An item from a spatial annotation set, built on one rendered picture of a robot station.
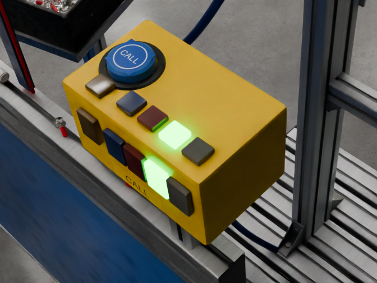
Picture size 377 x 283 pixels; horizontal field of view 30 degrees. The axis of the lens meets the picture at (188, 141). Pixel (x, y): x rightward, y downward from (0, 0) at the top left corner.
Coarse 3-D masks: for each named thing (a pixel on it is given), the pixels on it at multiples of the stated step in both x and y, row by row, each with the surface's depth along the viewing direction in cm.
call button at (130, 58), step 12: (120, 48) 58; (132, 48) 57; (144, 48) 57; (108, 60) 57; (120, 60) 57; (132, 60) 57; (144, 60) 57; (120, 72) 56; (132, 72) 56; (144, 72) 56
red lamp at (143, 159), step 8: (128, 144) 54; (128, 152) 54; (136, 152) 54; (128, 160) 55; (136, 160) 54; (144, 160) 54; (128, 168) 56; (136, 168) 55; (144, 168) 54; (144, 176) 55
